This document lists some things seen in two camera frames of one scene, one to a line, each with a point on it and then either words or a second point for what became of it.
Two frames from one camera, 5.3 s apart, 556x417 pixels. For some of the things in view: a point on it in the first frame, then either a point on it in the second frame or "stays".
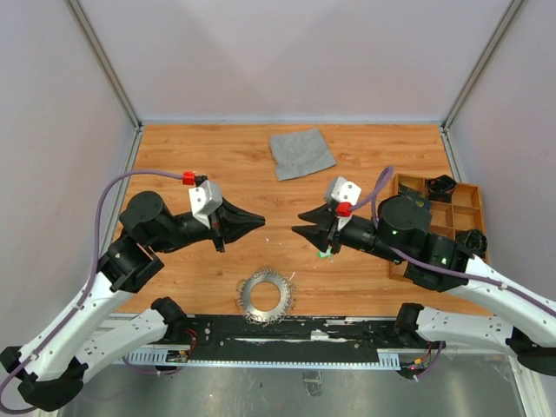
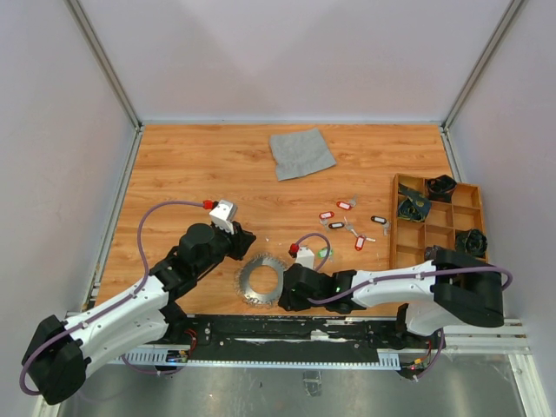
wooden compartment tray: [464, 212] stays
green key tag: [327, 254] stays
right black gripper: [322, 217] → [289, 301]
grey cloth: [299, 153] stays
